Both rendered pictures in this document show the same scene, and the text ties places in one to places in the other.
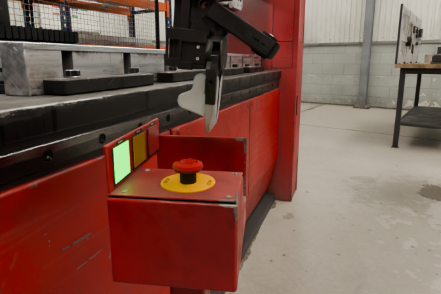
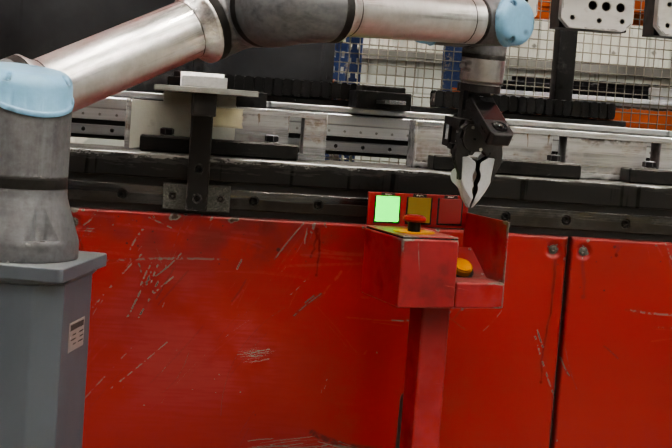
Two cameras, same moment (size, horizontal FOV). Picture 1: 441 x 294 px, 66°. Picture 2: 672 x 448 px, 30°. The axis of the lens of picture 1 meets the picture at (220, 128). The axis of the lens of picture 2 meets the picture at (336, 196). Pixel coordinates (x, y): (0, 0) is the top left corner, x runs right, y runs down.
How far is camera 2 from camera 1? 190 cm
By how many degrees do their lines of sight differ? 60
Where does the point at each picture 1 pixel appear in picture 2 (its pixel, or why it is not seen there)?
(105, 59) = (520, 141)
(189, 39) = (452, 125)
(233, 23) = (474, 114)
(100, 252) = not seen: hidden behind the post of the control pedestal
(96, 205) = not seen: hidden behind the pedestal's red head
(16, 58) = (412, 133)
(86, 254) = (404, 314)
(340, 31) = not seen: outside the picture
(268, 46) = (486, 134)
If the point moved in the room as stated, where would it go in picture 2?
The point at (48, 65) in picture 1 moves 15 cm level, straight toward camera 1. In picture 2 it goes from (438, 142) to (399, 141)
